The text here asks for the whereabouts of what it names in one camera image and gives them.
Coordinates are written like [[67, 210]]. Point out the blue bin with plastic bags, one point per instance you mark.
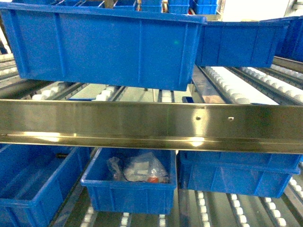
[[107, 194]]

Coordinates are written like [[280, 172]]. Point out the lower right blue bin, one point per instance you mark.
[[233, 178]]

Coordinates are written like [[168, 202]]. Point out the large blue plastic crate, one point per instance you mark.
[[88, 44]]

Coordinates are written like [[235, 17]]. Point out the lower left blue bin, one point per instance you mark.
[[35, 180]]

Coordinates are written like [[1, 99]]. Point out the steel rack front rail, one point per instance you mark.
[[201, 127]]

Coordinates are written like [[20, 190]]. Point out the blue crate at left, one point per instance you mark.
[[239, 44]]

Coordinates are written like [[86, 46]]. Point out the roller conveyor track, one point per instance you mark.
[[220, 85]]

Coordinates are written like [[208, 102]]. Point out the clear plastic bag bundle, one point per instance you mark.
[[143, 168]]

